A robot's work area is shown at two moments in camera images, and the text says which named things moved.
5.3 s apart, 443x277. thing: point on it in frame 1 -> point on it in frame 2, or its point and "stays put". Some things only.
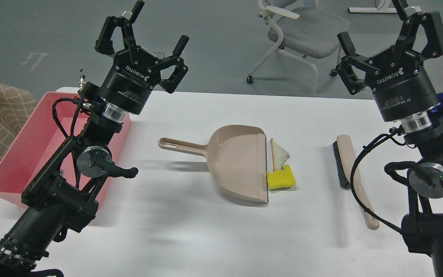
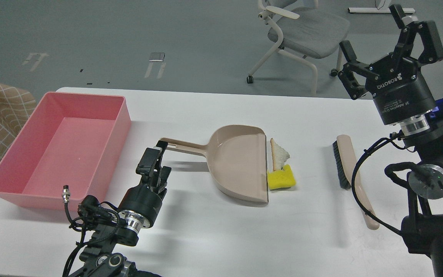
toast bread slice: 279,155 stays put
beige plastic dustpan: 237,157 stays put
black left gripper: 128,85 -> 140,198
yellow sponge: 282,179 stays put
